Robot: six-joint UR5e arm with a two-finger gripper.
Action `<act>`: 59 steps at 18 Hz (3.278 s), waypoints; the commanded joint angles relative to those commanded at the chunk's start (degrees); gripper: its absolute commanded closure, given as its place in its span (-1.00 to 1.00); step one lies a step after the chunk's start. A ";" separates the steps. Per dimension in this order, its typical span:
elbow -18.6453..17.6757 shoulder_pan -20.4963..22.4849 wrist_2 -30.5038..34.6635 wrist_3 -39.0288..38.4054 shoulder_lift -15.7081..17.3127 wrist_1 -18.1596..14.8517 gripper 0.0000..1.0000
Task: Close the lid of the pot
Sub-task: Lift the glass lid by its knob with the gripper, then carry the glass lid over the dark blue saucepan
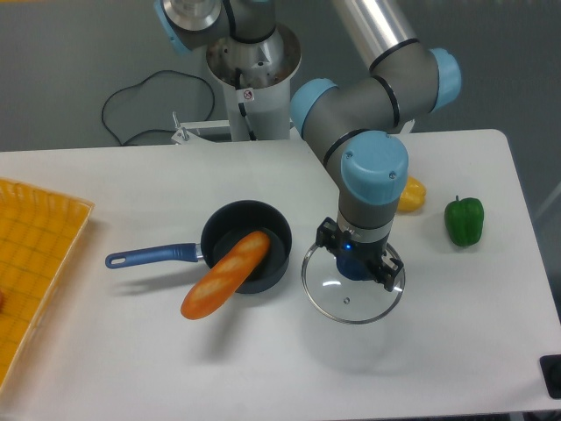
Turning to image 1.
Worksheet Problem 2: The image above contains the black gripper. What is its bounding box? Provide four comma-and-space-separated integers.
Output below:
316, 217, 404, 291

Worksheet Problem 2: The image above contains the glass pot lid blue knob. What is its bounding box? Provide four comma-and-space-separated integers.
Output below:
301, 239, 407, 325

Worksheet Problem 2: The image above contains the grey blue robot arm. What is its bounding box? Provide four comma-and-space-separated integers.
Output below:
154, 1, 462, 290

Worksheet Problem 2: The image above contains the yellow bell pepper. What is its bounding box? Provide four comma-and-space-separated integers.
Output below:
397, 175, 427, 212

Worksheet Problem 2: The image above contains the green bell pepper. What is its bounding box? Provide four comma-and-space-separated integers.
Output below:
444, 196, 485, 247

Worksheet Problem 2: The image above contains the orange toy baguette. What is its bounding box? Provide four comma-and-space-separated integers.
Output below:
181, 231, 271, 320

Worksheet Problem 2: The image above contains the dark blue saucepan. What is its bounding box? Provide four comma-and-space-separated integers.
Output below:
105, 200, 292, 294

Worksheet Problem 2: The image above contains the black device at table edge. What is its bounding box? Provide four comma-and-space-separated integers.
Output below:
539, 354, 561, 400

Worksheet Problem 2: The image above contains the yellow woven basket tray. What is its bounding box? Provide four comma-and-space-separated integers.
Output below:
1, 178, 95, 389

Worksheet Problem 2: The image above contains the black cable on floor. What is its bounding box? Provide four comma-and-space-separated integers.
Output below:
101, 69, 216, 146

